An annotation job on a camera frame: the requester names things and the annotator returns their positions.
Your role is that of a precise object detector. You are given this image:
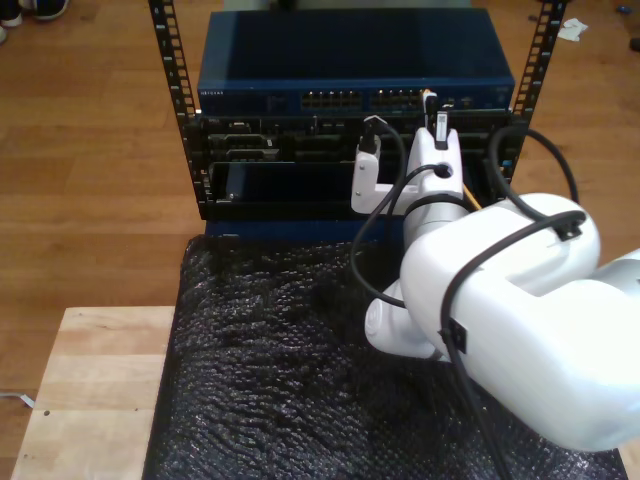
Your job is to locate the black rack shelf tray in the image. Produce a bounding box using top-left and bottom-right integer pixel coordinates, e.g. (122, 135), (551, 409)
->
(199, 159), (504, 222)

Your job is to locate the black perforated rack post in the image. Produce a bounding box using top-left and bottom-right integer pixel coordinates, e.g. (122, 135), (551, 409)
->
(147, 0), (211, 221)
(492, 0), (569, 199)

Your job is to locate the black bubble wrap mat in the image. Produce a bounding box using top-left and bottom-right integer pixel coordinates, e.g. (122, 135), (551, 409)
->
(141, 233), (629, 480)

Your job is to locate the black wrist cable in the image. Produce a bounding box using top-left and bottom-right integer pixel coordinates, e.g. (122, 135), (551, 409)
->
(349, 162), (454, 309)

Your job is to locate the black camera cable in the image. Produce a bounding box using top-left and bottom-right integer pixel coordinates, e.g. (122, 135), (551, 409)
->
(363, 114), (581, 480)

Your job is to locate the blue network switch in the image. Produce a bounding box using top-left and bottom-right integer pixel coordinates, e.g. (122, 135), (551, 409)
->
(196, 8), (516, 117)

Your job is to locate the black rack server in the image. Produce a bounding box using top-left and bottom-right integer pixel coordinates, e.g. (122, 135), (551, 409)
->
(182, 114), (526, 166)

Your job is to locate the blue rack base plate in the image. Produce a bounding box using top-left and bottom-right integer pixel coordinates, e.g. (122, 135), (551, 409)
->
(204, 217), (406, 246)

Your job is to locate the yellow network cable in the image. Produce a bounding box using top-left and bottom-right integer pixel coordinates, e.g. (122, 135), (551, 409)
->
(421, 87), (485, 213)

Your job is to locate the crumpled white paper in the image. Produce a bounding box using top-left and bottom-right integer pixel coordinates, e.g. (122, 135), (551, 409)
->
(557, 18), (590, 43)

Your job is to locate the dark shoe white sole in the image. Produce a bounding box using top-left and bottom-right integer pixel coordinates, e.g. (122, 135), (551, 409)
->
(33, 0), (71, 21)

